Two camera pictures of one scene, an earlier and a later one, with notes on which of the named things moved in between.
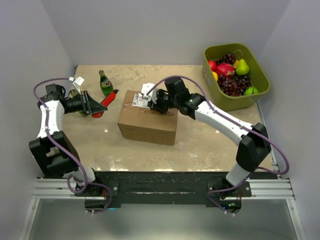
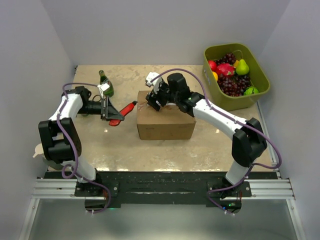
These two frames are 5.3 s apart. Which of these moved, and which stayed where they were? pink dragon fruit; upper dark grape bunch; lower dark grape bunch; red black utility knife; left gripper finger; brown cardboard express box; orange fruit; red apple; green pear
Moved: left gripper finger; brown cardboard express box; red black utility knife
Stayed: red apple; upper dark grape bunch; green pear; lower dark grape bunch; pink dragon fruit; orange fruit
